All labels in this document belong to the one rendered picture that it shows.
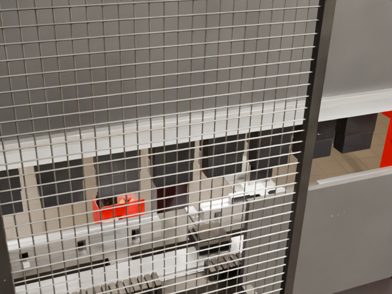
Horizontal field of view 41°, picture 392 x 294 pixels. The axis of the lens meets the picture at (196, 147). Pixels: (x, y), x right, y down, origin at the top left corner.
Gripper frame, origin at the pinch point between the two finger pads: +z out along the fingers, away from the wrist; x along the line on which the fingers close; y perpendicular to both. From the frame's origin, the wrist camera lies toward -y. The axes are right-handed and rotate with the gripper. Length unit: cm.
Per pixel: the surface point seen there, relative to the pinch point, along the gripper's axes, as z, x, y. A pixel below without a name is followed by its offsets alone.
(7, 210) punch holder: -37, -43, 46
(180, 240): -10, 17, 48
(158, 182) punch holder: -38, 8, 49
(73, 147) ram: -56, -20, 49
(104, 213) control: -7.1, -3.5, 10.1
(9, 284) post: -62, -48, 122
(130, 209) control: -5.9, 8.4, 10.0
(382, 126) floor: 60, 314, -152
